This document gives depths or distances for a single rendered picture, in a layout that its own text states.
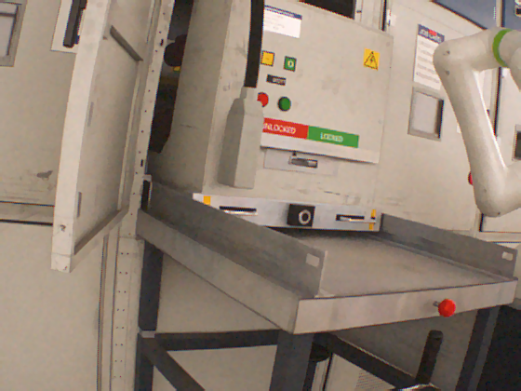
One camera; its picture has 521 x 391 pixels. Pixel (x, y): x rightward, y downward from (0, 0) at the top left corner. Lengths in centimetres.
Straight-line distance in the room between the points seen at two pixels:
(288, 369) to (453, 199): 132
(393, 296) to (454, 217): 119
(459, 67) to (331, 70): 38
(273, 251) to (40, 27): 74
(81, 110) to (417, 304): 62
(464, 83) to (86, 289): 112
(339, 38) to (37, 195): 81
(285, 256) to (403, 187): 101
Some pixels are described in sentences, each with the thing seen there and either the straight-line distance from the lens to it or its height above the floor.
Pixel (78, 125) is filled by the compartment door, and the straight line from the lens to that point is 74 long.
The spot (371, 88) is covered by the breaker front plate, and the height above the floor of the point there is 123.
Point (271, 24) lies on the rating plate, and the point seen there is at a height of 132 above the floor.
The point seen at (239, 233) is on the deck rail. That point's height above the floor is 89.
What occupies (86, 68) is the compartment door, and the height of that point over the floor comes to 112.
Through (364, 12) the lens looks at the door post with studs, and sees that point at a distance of 173.
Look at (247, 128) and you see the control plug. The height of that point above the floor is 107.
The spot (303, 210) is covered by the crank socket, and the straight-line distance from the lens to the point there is 128.
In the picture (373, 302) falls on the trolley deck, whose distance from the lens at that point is 88.
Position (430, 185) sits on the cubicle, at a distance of 193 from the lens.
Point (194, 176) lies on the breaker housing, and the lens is 123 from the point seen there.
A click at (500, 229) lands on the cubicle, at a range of 238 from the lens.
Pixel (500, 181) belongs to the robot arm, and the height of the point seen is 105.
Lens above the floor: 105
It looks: 5 degrees down
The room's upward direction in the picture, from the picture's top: 8 degrees clockwise
